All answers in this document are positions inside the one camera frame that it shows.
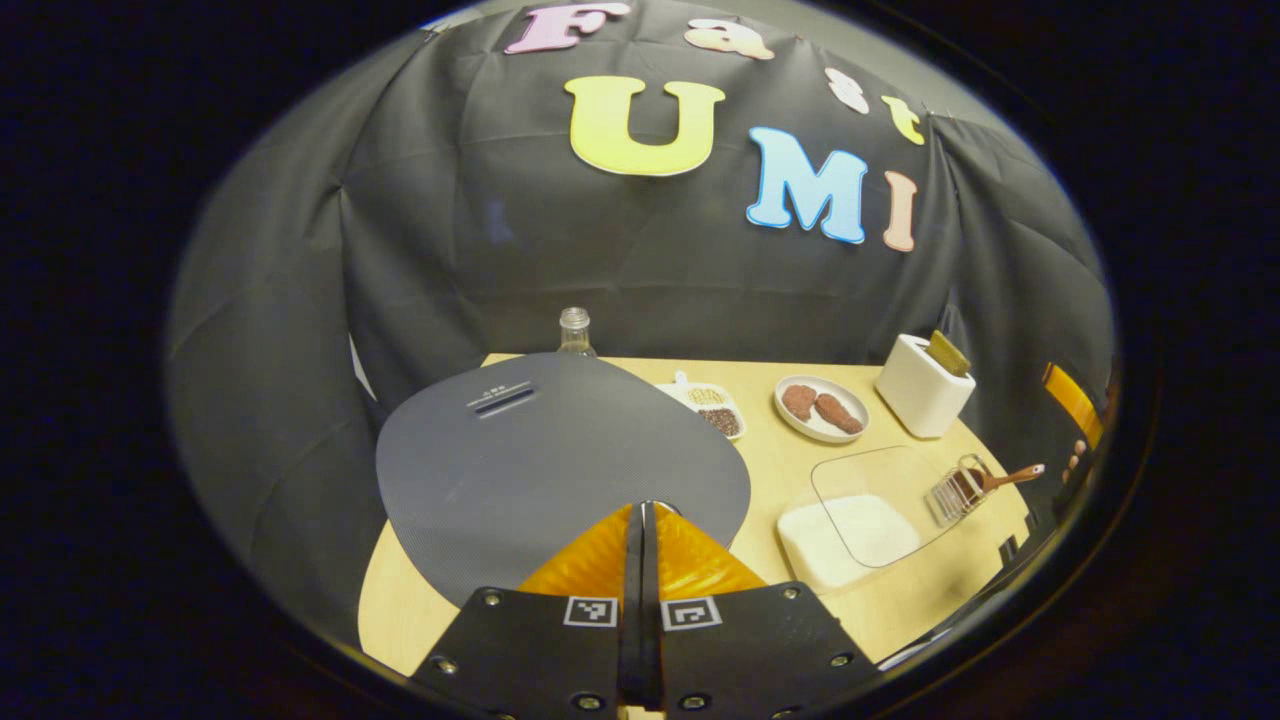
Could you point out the dark grey rice cooker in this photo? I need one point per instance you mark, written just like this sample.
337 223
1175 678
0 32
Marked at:
540 470

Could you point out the brown toast slice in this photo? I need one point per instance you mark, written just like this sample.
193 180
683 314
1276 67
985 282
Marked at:
947 355

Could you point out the red-brown meat piece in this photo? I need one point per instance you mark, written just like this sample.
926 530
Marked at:
838 413
799 402

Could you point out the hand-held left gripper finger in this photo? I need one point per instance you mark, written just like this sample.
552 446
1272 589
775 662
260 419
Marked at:
633 600
652 600

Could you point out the clear plastic lid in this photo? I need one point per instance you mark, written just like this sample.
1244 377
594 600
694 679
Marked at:
900 470

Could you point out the white round plate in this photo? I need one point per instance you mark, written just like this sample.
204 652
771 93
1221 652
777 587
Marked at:
795 426

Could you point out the white toaster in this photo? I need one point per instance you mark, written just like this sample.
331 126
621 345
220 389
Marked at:
915 395

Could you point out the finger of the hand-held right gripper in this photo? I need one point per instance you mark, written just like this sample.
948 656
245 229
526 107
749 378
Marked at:
1072 400

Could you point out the white divided grain dish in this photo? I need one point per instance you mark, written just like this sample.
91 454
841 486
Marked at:
715 400

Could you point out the small clear glass bottle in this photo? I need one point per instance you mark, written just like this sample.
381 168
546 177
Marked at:
575 335

